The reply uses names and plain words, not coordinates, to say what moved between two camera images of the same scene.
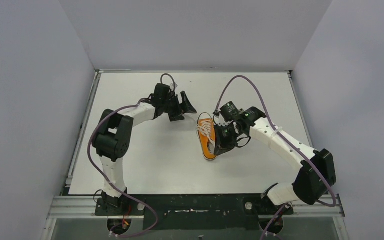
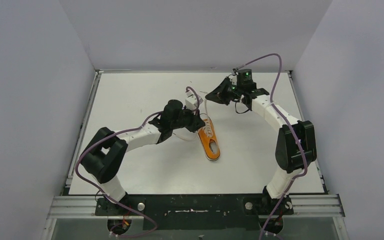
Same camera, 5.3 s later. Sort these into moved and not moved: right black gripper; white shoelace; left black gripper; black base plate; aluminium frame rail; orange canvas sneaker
Moved: right black gripper; left black gripper; white shoelace
Not moved: aluminium frame rail; orange canvas sneaker; black base plate
